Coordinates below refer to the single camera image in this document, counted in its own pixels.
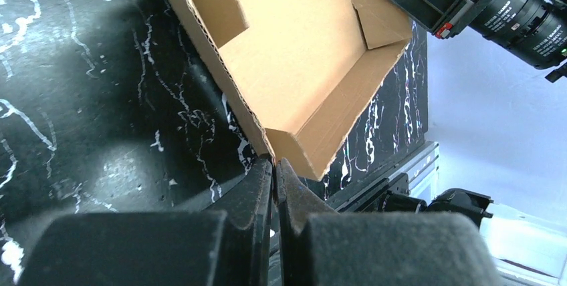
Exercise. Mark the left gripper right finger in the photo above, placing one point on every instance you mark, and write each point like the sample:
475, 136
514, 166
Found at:
320, 246

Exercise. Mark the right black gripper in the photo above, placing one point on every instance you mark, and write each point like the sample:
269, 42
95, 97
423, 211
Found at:
532, 30

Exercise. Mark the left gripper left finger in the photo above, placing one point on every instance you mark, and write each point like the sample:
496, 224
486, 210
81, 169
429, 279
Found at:
226, 243

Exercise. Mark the brown cardboard box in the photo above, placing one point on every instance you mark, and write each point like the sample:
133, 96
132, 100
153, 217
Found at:
297, 73

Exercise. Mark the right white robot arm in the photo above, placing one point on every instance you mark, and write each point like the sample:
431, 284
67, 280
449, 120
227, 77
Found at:
526, 250

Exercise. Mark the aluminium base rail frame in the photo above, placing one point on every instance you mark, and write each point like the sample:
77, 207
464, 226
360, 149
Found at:
417, 176

